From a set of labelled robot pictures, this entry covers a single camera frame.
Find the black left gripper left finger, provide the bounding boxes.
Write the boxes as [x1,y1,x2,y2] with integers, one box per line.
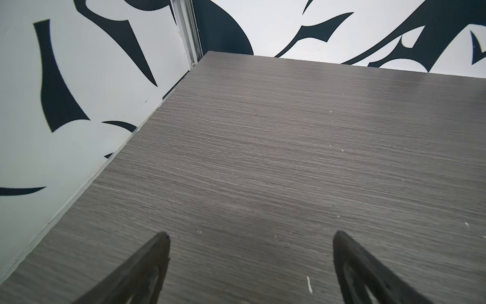
[74,232,170,303]

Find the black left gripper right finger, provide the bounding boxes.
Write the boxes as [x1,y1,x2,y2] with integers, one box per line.
[333,231,432,303]

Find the aluminium corner post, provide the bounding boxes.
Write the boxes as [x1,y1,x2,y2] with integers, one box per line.
[170,0,204,70]

